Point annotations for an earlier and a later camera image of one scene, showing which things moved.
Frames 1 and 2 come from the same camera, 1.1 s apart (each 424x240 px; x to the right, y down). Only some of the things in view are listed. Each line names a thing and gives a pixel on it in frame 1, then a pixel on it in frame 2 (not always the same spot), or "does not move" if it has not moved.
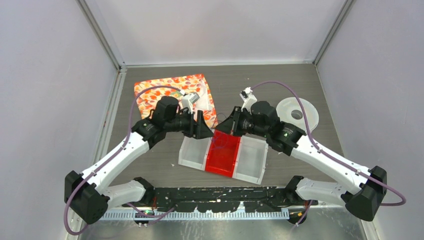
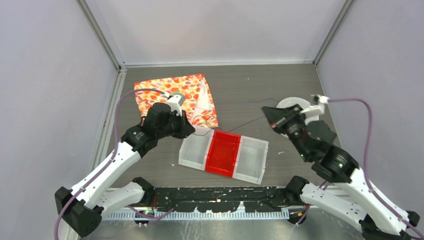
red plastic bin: x=222 y=153 does not move
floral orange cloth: x=194 y=84 does not move
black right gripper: x=226 y=126 -> x=274 y=115
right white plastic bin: x=251 y=159 does not move
